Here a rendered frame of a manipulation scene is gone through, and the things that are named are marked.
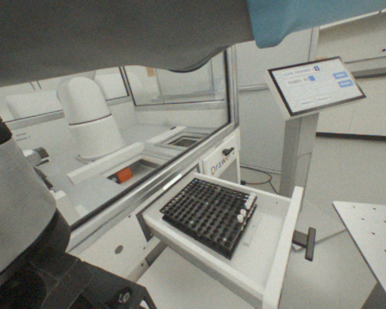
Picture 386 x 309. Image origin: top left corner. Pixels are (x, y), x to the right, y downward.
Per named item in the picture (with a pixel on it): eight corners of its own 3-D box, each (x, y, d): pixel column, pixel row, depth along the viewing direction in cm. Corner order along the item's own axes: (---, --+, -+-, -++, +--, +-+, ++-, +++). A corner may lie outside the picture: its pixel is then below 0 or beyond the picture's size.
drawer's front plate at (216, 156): (237, 153, 86) (236, 134, 82) (208, 183, 67) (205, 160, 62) (233, 153, 88) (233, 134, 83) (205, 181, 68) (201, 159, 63)
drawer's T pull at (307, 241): (315, 232, 33) (316, 227, 33) (312, 264, 28) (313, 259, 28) (294, 224, 35) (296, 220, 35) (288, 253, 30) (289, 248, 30)
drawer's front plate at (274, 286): (298, 216, 46) (303, 186, 41) (271, 338, 26) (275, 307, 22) (291, 214, 47) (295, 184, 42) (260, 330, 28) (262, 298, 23)
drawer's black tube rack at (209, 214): (257, 213, 47) (257, 196, 45) (231, 267, 35) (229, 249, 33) (197, 191, 61) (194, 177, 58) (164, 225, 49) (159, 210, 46)
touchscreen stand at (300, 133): (345, 230, 121) (399, 87, 77) (295, 252, 113) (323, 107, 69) (292, 192, 165) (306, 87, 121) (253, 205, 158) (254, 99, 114)
